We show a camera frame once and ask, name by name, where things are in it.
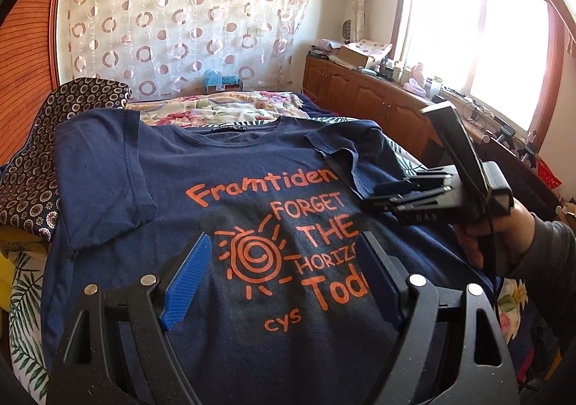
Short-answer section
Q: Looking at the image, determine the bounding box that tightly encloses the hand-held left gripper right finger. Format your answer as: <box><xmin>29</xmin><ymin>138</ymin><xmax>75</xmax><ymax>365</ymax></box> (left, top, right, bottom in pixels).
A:
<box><xmin>355</xmin><ymin>231</ymin><xmax>523</xmax><ymax>405</ymax></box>

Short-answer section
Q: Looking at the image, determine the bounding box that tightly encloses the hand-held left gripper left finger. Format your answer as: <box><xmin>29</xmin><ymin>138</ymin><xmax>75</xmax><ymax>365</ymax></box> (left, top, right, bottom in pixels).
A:
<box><xmin>47</xmin><ymin>231</ymin><xmax>212</xmax><ymax>405</ymax></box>

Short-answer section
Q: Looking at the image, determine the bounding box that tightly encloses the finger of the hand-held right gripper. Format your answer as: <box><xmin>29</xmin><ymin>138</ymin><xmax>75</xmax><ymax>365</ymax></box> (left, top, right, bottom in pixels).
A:
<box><xmin>371</xmin><ymin>164</ymin><xmax>456</xmax><ymax>198</ymax></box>
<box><xmin>360</xmin><ymin>193</ymin><xmax>451</xmax><ymax>226</ymax></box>

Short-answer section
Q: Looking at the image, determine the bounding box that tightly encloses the navy printed t-shirt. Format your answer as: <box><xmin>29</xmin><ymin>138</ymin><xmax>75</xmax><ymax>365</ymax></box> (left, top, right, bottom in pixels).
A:
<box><xmin>40</xmin><ymin>108</ymin><xmax>496</xmax><ymax>405</ymax></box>

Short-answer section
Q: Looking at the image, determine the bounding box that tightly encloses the person's right forearm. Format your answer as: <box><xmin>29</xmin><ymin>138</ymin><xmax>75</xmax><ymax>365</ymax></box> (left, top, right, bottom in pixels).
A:
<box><xmin>495</xmin><ymin>212</ymin><xmax>576</xmax><ymax>286</ymax></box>

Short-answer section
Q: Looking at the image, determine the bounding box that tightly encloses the person's right hand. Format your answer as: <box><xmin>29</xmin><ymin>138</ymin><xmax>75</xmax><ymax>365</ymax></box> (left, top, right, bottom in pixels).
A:
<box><xmin>452</xmin><ymin>198</ymin><xmax>536</xmax><ymax>275</ymax></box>

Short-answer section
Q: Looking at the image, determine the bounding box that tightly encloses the red plastic basket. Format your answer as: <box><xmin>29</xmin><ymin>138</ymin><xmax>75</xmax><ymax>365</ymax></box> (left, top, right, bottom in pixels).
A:
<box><xmin>537</xmin><ymin>159</ymin><xmax>563</xmax><ymax>190</ymax></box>

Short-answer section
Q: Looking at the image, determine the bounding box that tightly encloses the long wooden cabinet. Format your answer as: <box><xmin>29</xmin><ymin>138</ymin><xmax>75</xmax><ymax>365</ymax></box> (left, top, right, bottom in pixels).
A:
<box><xmin>303</xmin><ymin>53</ymin><xmax>563</xmax><ymax>217</ymax></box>

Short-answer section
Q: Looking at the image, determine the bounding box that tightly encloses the wooden framed window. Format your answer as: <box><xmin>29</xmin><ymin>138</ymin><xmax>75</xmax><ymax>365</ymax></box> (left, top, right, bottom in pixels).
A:
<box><xmin>396</xmin><ymin>0</ymin><xmax>564</xmax><ymax>140</ymax></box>

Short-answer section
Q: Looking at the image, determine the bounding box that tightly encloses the dark blue blanket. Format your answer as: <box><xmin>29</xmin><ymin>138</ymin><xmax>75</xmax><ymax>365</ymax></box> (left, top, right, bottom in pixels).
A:
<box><xmin>294</xmin><ymin>92</ymin><xmax>327</xmax><ymax>119</ymax></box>

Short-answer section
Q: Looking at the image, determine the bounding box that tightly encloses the pink patterned paper sheet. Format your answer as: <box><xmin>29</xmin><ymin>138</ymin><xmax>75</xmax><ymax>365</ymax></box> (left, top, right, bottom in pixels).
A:
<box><xmin>344</xmin><ymin>38</ymin><xmax>393</xmax><ymax>57</ymax></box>

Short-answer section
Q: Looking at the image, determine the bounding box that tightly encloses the yellow flowered cloth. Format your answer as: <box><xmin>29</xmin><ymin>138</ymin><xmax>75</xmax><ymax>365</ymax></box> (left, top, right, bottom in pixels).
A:
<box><xmin>494</xmin><ymin>276</ymin><xmax>534</xmax><ymax>345</ymax></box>

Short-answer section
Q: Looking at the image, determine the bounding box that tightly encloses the cardboard box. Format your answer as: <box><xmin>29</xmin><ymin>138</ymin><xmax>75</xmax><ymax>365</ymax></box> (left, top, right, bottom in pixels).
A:
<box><xmin>337</xmin><ymin>45</ymin><xmax>376</xmax><ymax>69</ymax></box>

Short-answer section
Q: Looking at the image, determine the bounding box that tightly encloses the palm-leaf bed sheet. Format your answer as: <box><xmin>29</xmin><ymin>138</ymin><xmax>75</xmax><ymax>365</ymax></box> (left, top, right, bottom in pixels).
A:
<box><xmin>9</xmin><ymin>114</ymin><xmax>424</xmax><ymax>403</ymax></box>

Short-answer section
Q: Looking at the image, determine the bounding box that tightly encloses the pink floral quilt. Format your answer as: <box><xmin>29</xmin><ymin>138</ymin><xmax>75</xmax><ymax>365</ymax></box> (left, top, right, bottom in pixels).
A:
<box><xmin>126</xmin><ymin>90</ymin><xmax>316</xmax><ymax>129</ymax></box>

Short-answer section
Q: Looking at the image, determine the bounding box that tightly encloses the dark circle-patterned pillow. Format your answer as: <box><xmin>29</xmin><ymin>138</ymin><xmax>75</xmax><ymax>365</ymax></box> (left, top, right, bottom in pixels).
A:
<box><xmin>0</xmin><ymin>77</ymin><xmax>133</xmax><ymax>240</ymax></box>

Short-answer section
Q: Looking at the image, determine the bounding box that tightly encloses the blue tissue packet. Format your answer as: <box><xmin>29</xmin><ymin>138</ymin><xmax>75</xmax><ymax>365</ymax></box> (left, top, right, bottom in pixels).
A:
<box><xmin>204</xmin><ymin>69</ymin><xmax>242</xmax><ymax>93</ymax></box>

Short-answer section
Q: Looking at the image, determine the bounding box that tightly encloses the sheer circle-patterned curtain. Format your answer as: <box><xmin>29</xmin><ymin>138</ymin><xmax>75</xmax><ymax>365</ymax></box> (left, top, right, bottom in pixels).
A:
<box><xmin>63</xmin><ymin>0</ymin><xmax>311</xmax><ymax>102</ymax></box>

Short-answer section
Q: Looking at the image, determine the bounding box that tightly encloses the wooden slatted wardrobe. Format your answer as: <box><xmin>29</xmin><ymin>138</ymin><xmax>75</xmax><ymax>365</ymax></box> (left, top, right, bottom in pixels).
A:
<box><xmin>0</xmin><ymin>0</ymin><xmax>73</xmax><ymax>163</ymax></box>

